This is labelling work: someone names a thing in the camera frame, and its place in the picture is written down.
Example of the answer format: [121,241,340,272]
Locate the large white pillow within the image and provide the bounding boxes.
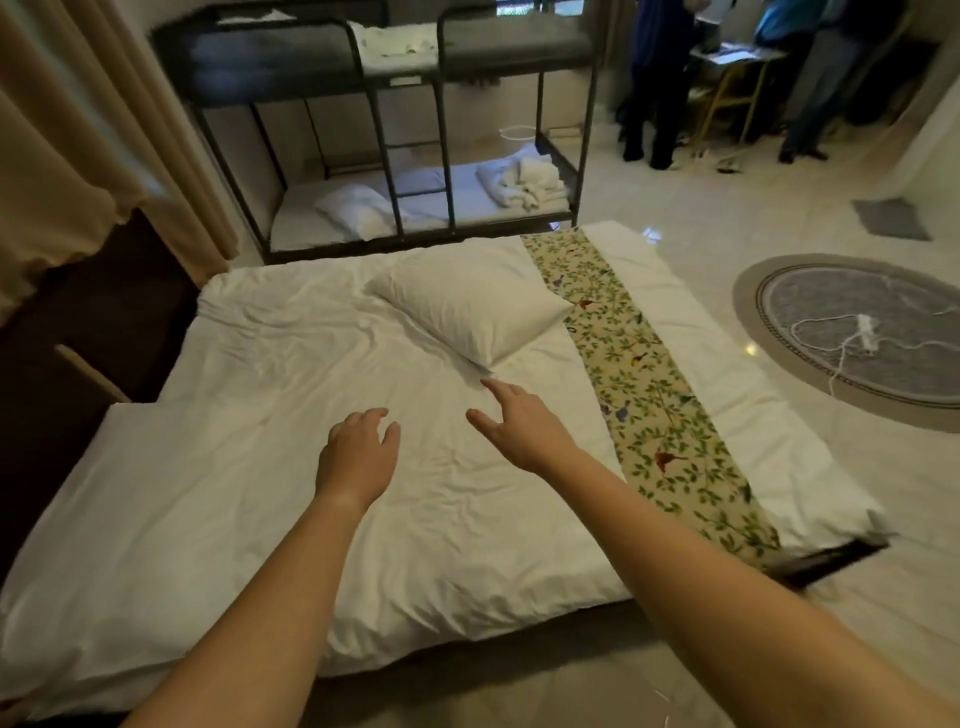
[363,258,576,369]

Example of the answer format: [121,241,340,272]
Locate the person's left hand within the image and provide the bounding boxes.
[315,407,402,515]

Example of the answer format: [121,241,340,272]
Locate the black metal bunk bed frame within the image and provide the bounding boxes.
[150,0,606,265]

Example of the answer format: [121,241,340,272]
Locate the person's left forearm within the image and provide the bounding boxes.
[120,491,376,728]

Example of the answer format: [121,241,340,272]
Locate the light bunk mattress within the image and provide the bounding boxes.
[270,153,576,253]

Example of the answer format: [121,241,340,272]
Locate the small white pillow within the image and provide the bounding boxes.
[313,183,421,241]

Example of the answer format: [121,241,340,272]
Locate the folded white towels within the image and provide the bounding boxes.
[476,153,571,213]

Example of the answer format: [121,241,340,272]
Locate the person's right forearm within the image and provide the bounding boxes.
[540,448,960,728]

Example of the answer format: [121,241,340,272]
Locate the crumpled white cloth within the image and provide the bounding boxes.
[348,21,441,76]

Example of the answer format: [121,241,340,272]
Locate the person's right hand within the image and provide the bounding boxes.
[466,377,583,478]

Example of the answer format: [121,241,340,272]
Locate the yellow-legged table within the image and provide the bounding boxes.
[686,45,789,148]

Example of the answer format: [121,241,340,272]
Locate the beige curtain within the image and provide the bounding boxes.
[0,0,241,325]

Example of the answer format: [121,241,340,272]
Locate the grey bunk mattress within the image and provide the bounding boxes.
[183,11,594,102]

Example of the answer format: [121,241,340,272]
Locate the floral bed runner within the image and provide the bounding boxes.
[519,227,785,576]

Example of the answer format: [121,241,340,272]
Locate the dark wooden headboard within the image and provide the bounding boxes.
[0,206,201,586]

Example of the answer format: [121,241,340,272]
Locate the round grey rug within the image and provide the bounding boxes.
[732,253,960,435]

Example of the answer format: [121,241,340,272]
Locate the light wooden stick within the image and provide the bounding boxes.
[54,343,135,405]

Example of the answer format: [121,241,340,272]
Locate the black bed base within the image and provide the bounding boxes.
[765,532,894,594]

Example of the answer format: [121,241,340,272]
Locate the white bed sheet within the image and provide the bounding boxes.
[0,221,894,721]

